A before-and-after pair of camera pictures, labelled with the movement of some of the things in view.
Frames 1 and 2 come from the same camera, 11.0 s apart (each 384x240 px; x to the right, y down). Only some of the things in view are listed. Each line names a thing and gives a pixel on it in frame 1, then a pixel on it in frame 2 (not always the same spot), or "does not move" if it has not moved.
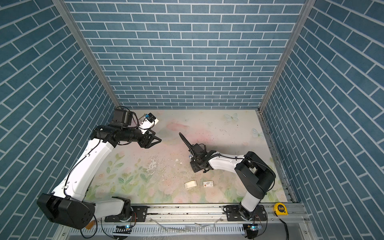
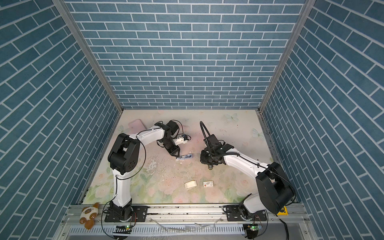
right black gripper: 194,168 -> 202,158
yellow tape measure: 280,209 does not move
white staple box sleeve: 208,183 does not move
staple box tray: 190,184 does not move
